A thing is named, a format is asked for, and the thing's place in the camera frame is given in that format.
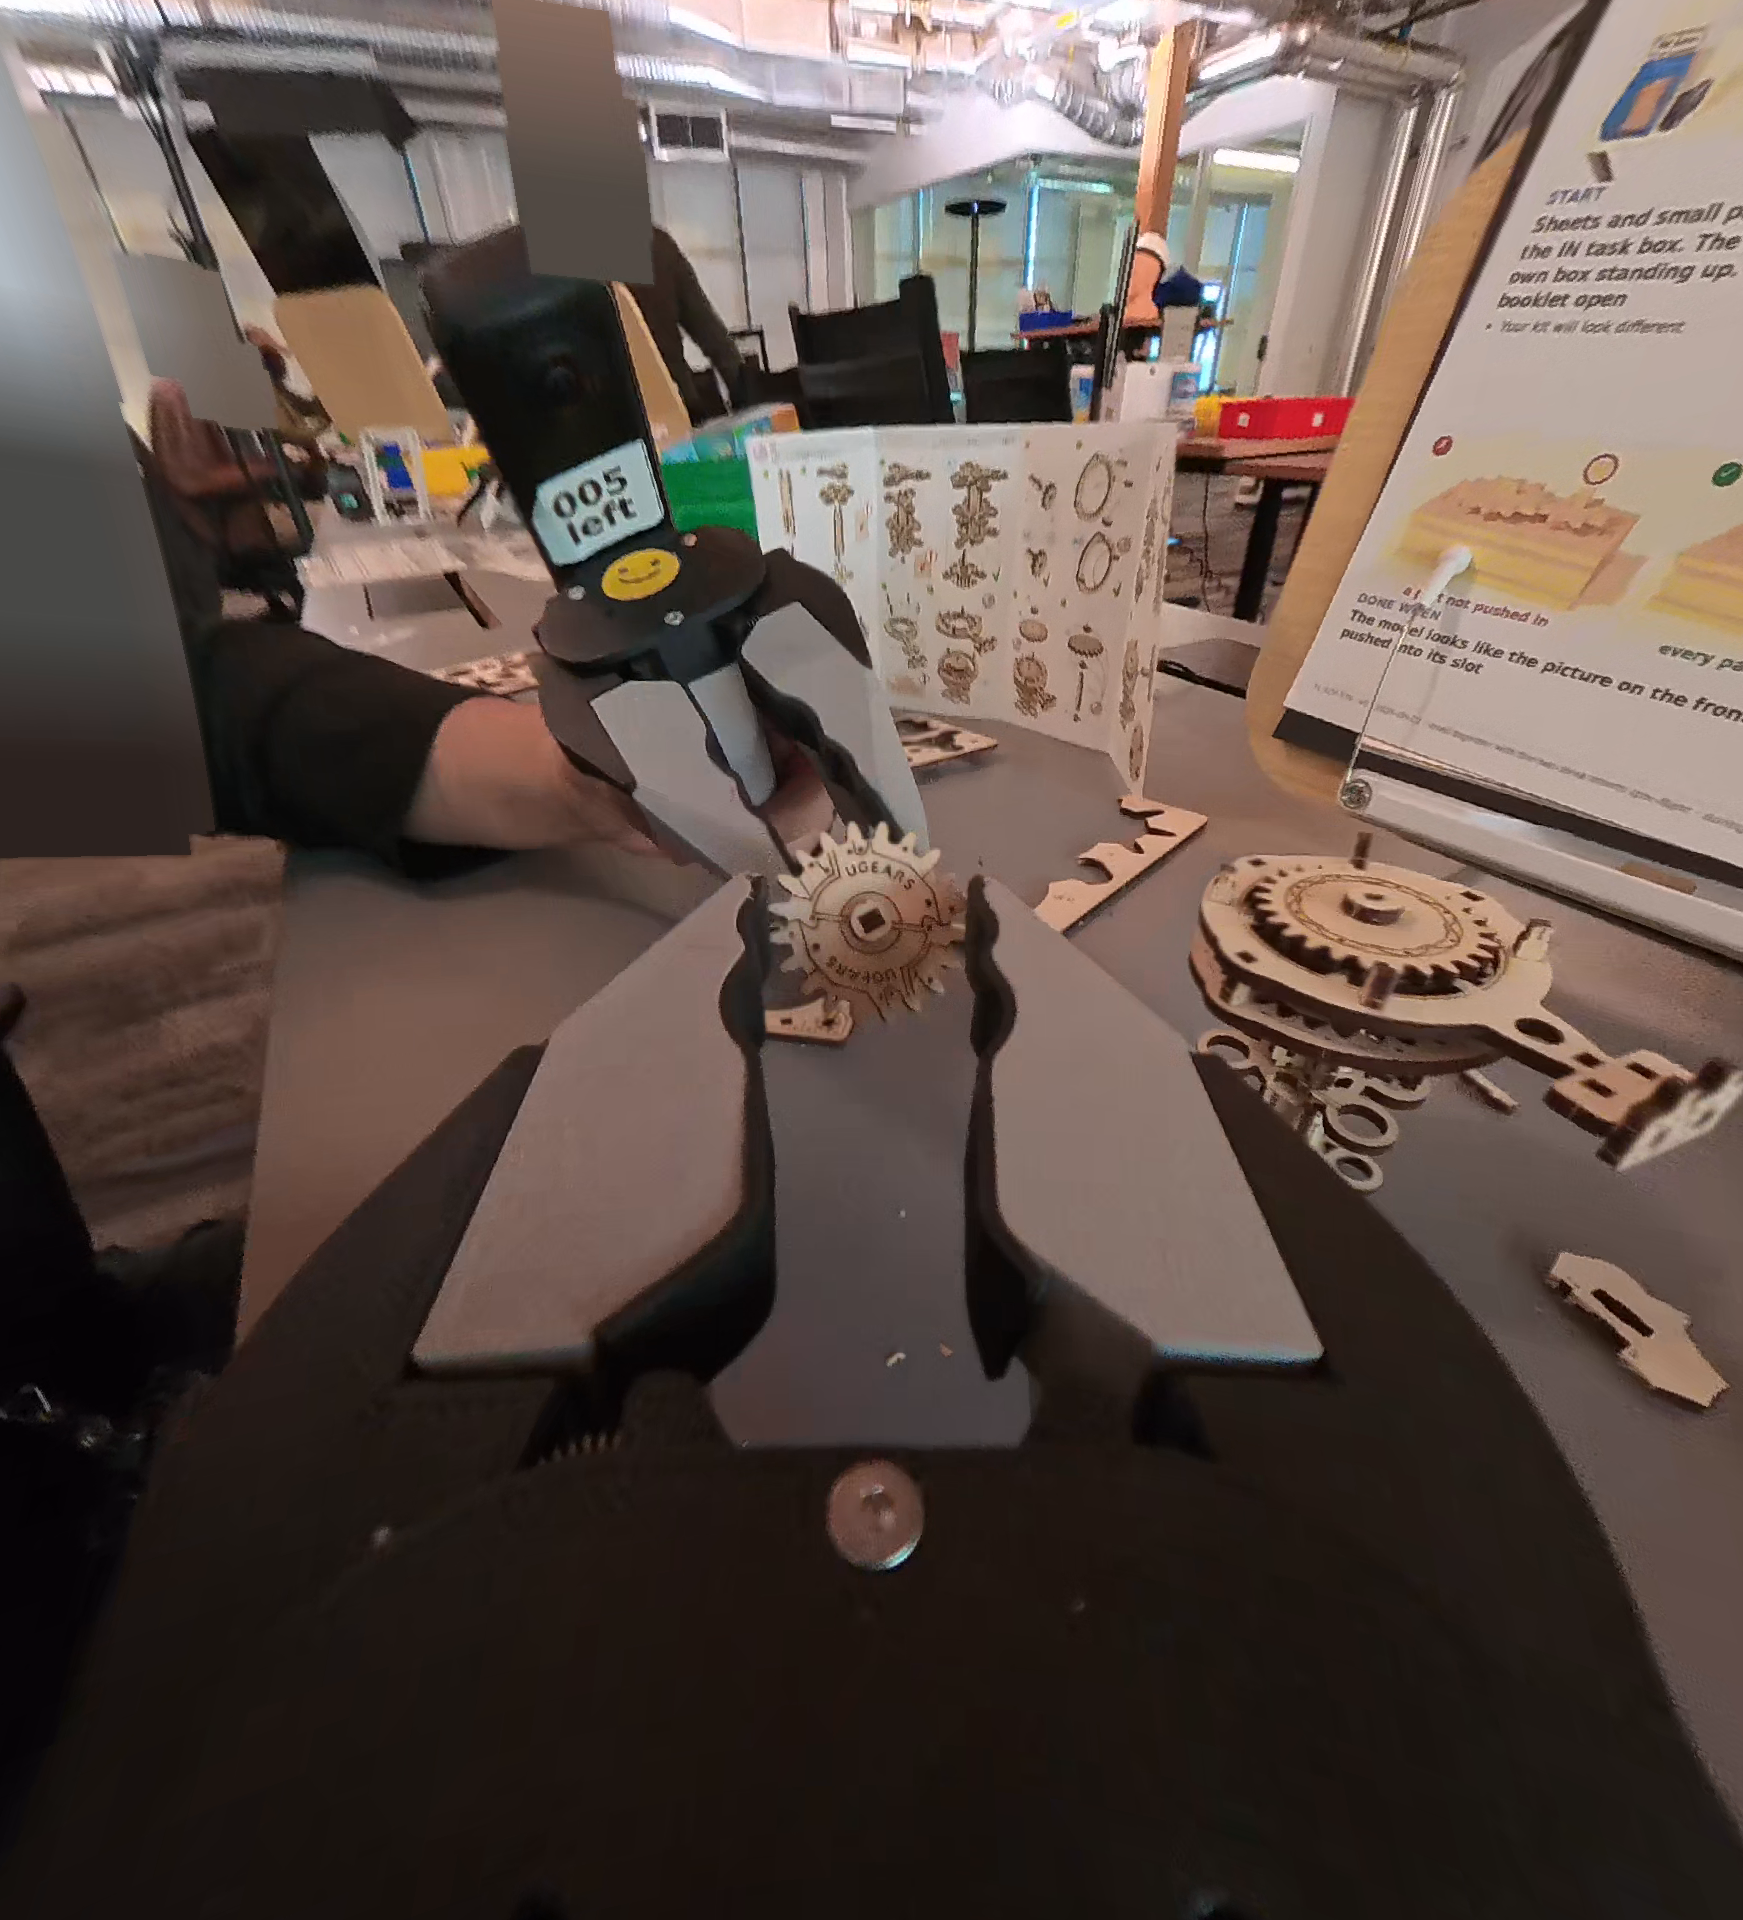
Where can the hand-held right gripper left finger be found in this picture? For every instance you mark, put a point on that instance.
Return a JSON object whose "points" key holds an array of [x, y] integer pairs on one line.
{"points": [[616, 1185]]}

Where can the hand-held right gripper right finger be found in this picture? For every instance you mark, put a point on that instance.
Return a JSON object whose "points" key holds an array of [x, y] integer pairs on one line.
{"points": [[1126, 1185]]}

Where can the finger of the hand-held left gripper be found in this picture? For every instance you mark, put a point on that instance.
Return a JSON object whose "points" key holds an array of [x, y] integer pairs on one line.
{"points": [[668, 764], [848, 705]]}

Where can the large wooden gear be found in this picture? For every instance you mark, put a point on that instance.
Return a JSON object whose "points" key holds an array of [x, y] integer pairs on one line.
{"points": [[818, 938]]}

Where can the person's left forearm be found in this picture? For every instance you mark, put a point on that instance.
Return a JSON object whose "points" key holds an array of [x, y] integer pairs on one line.
{"points": [[316, 734]]}

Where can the wooden gear model assembly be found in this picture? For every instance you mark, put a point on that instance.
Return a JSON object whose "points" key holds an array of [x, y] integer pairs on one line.
{"points": [[1575, 1050]]}

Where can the person's left hand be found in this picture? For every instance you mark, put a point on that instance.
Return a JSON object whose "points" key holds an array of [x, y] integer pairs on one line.
{"points": [[542, 789]]}

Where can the wooden sheet with cutouts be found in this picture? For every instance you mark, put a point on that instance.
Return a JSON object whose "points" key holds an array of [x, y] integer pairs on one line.
{"points": [[946, 746]]}

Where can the folded instruction booklet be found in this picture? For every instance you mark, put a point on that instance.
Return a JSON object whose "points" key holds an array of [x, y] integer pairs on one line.
{"points": [[962, 601]]}

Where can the green plastic bin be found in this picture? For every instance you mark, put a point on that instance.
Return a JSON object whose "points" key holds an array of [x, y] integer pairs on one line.
{"points": [[706, 502]]}

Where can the wooden part sheet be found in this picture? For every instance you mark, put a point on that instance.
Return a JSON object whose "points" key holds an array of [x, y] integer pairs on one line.
{"points": [[488, 674]]}

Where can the fan-shaped wooden plate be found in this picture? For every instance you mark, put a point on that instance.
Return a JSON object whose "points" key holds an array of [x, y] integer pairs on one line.
{"points": [[812, 1029]]}

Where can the wavy-edged wooden offcut sheet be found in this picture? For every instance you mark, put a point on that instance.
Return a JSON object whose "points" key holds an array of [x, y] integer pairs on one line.
{"points": [[1112, 884]]}

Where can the black office chair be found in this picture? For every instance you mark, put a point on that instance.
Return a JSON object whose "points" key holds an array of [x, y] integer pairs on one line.
{"points": [[1014, 387], [872, 361]]}

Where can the black floor lamp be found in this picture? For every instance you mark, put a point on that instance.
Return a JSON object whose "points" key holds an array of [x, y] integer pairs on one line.
{"points": [[980, 285]]}

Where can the wooden table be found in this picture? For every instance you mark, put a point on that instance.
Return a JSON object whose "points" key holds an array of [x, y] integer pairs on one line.
{"points": [[1262, 450]]}

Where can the red plastic bins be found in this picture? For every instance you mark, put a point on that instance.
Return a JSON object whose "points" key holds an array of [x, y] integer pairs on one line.
{"points": [[1283, 417]]}

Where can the slotted wooden part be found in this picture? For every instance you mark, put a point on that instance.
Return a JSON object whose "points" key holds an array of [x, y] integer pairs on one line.
{"points": [[1665, 1350]]}

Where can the task instruction board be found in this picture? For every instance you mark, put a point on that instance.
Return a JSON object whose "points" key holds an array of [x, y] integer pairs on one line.
{"points": [[1635, 450]]}

